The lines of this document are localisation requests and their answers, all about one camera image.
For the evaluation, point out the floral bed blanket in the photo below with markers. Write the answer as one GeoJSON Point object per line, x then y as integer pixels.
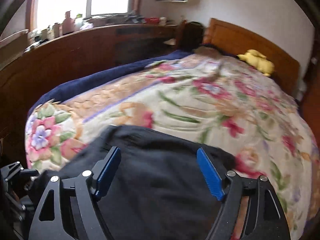
{"type": "Point", "coordinates": [285, 151]}

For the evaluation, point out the wooden desk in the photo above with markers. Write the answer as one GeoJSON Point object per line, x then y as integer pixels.
{"type": "Point", "coordinates": [67, 58]}

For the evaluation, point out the dark navy jacket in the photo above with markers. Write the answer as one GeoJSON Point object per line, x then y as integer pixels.
{"type": "Point", "coordinates": [158, 191]}

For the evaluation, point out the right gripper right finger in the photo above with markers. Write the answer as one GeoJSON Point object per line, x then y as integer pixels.
{"type": "Point", "coordinates": [249, 206]}

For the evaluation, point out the yellow plush toy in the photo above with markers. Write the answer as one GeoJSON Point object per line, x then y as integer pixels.
{"type": "Point", "coordinates": [257, 60]}

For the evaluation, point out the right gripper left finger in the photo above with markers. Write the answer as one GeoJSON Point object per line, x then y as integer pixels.
{"type": "Point", "coordinates": [68, 208]}

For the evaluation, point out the red basket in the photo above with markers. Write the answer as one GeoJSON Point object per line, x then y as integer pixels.
{"type": "Point", "coordinates": [152, 20]}

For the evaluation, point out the wooden chair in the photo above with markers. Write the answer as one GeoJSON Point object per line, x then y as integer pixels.
{"type": "Point", "coordinates": [189, 35]}

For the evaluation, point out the pink bottle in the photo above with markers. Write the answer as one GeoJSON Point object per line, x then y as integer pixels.
{"type": "Point", "coordinates": [67, 24]}

